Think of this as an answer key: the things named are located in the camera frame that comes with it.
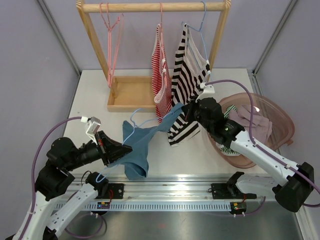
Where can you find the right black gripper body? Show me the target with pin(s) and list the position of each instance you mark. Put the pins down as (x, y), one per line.
(193, 113)

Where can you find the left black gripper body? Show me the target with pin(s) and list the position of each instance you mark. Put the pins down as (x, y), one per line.
(103, 142)

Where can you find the blue tank top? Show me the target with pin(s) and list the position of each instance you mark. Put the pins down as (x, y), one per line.
(135, 163)

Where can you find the blue wire hanger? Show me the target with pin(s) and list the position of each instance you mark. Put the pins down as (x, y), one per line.
(202, 37)
(134, 127)

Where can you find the red striped tank top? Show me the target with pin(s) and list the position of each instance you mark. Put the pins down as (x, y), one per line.
(161, 85)

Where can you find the mauve tank top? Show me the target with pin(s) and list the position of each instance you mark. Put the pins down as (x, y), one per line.
(252, 122)

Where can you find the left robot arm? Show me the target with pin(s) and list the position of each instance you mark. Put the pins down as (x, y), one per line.
(55, 177)

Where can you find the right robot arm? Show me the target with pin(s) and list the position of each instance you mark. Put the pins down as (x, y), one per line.
(290, 183)

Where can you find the black white striped tank top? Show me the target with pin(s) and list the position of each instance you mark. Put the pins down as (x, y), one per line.
(190, 70)

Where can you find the wooden clothes rack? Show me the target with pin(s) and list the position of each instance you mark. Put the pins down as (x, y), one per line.
(129, 92)

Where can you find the pink translucent plastic basin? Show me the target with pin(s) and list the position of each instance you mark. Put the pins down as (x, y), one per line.
(282, 131)

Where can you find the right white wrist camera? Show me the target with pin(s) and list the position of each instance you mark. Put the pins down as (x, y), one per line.
(208, 91)

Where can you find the aluminium mounting rail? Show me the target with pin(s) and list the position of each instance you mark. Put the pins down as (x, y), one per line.
(189, 187)

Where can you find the slotted cable duct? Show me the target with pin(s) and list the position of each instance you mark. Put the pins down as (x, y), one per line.
(165, 206)

